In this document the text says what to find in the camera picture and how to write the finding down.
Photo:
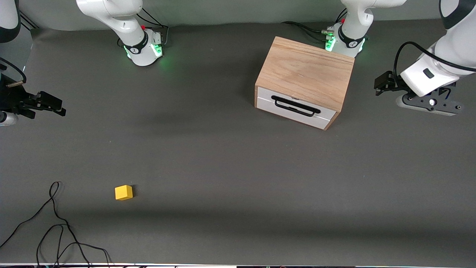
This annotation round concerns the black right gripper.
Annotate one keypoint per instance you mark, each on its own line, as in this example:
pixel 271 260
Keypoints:
pixel 14 100

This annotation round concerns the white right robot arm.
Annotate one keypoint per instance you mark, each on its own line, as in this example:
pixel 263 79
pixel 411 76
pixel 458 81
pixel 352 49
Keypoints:
pixel 134 35

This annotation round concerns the yellow block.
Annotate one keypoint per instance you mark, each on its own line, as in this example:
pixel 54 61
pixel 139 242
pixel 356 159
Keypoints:
pixel 123 192

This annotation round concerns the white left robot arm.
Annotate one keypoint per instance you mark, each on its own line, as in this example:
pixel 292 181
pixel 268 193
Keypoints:
pixel 452 44

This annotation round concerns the dark frame rail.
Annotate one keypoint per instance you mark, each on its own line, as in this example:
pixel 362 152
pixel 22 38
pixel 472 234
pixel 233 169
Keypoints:
pixel 29 20

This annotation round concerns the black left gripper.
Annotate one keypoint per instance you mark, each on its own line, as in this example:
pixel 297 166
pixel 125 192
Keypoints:
pixel 395 84

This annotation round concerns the wooden drawer cabinet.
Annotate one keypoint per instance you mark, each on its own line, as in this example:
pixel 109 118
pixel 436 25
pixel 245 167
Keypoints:
pixel 305 70

